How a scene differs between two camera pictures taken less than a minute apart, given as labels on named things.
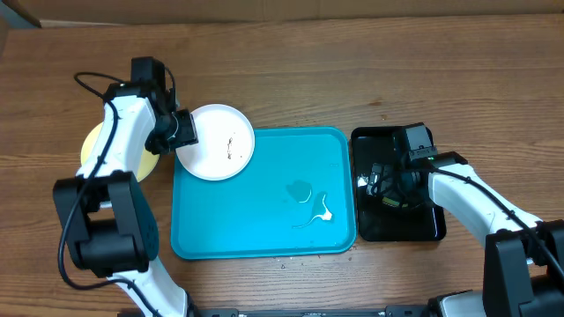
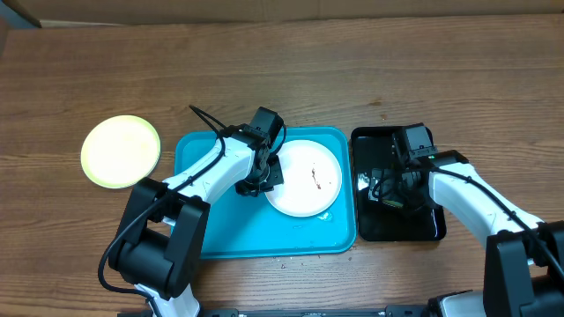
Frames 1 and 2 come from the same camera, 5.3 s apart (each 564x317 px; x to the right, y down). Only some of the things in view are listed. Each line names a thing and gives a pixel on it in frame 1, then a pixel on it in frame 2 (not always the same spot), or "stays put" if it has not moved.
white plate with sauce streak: x=226 y=143 → x=312 y=179
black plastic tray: x=382 y=222 stays put
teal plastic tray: x=297 y=197 stays put
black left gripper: x=189 y=135 → x=276 y=179
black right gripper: x=392 y=191 stays put
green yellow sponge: x=391 y=202 stays put
